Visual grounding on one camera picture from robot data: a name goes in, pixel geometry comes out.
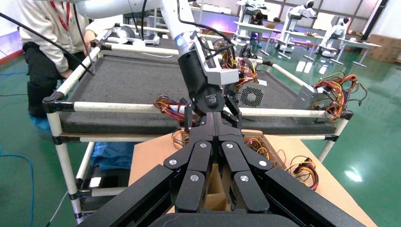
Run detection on white pipe frame cart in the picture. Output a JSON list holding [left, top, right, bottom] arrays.
[[42, 42, 355, 227]]

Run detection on cardboard divider grid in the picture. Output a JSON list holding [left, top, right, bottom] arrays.
[[205, 163, 233, 212]]

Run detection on long black cable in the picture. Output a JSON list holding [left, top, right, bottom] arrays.
[[0, 4, 96, 77]]

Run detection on blue cloth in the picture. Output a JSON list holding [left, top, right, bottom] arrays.
[[90, 141, 139, 173]]

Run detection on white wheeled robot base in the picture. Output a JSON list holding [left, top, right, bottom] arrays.
[[106, 23, 160, 46]]

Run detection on white work table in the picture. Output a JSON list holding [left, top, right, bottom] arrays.
[[332, 37, 382, 68], [283, 31, 325, 61], [233, 21, 283, 60]]

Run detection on blue floor cable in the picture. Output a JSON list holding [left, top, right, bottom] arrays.
[[0, 146, 35, 227]]

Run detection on blue shoe cover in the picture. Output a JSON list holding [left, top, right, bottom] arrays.
[[28, 113, 52, 132]]

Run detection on red yellow black wire bundle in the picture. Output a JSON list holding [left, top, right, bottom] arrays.
[[153, 95, 201, 123]]

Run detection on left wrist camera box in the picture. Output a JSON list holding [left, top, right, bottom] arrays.
[[192, 36, 240, 87]]

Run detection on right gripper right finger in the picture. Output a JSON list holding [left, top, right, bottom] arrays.
[[215, 112, 368, 227]]

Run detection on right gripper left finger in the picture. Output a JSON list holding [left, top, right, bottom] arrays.
[[78, 112, 217, 227]]

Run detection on stacked cardboard cartons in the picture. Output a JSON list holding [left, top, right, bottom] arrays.
[[366, 34, 401, 64]]

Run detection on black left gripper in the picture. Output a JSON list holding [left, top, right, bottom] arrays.
[[178, 50, 244, 131]]

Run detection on power supply with fan grille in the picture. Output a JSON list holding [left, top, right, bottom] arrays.
[[213, 39, 267, 109]]

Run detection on grey power supply with wires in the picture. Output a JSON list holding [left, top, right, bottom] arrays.
[[244, 138, 270, 161], [293, 71, 368, 123]]

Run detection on person in white jacket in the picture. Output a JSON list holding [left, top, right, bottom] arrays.
[[17, 0, 121, 132]]

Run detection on wire bundle back cells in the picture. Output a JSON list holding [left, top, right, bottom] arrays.
[[275, 149, 320, 192]]

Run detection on brown cardboard box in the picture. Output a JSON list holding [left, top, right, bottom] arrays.
[[128, 129, 378, 227]]

